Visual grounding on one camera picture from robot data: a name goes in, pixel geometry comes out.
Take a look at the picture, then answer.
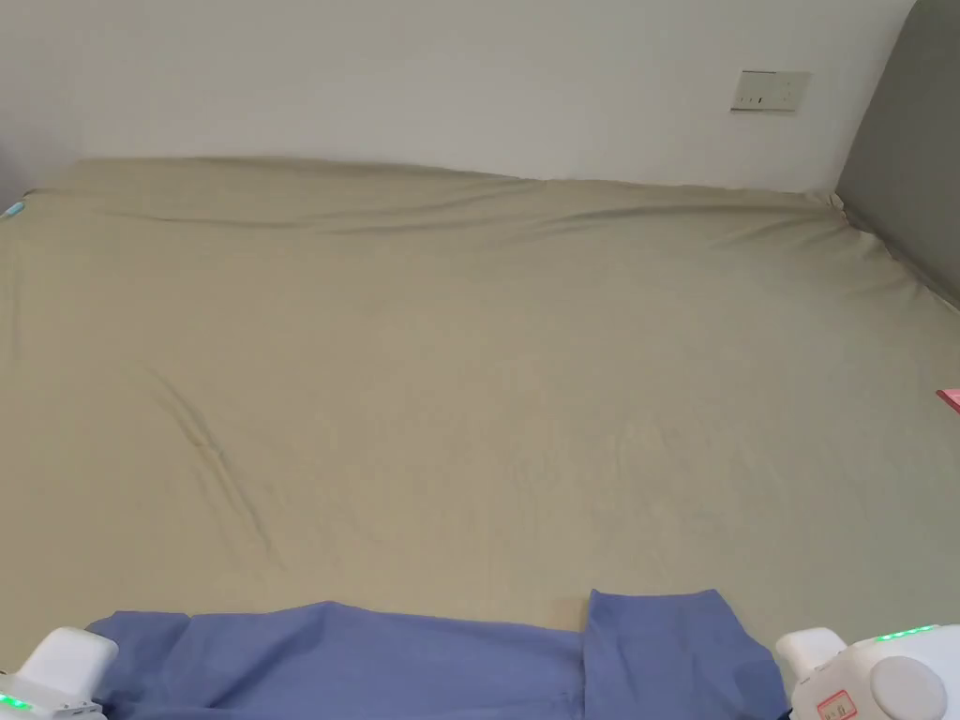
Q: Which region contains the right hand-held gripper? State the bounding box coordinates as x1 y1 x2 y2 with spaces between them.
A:
774 622 960 720

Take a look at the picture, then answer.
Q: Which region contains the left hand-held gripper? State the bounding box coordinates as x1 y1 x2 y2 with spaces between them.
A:
0 626 121 720

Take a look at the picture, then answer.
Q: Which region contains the blue shirt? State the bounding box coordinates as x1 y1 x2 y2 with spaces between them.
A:
83 588 792 720

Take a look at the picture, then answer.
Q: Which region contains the bed with beige sheet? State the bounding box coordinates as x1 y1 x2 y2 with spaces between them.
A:
0 156 960 720

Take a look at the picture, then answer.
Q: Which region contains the grey padded headboard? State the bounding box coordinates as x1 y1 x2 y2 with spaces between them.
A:
833 0 960 310

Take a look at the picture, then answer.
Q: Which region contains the white wall socket panel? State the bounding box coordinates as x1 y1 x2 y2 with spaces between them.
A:
729 69 813 113

